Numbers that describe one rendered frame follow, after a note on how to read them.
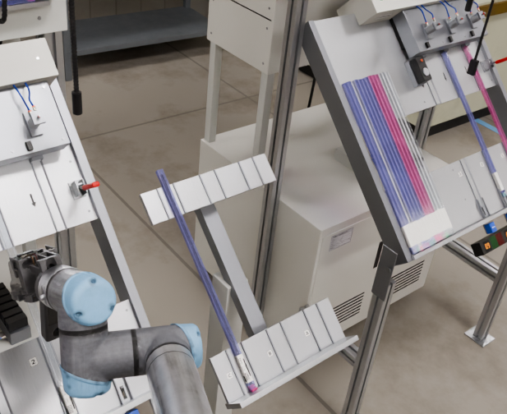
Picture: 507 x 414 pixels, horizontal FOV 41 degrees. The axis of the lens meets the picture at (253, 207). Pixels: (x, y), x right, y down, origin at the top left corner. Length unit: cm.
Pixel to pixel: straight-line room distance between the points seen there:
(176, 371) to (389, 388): 161
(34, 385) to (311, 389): 128
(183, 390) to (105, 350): 18
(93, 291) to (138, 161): 251
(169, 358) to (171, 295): 170
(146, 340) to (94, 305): 11
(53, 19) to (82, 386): 74
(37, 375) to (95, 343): 32
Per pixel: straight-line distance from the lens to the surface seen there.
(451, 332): 283
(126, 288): 145
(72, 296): 105
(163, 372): 102
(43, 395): 140
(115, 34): 457
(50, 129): 141
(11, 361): 139
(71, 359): 110
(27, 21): 146
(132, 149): 364
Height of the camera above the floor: 185
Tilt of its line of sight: 35 degrees down
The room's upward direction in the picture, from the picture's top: 7 degrees clockwise
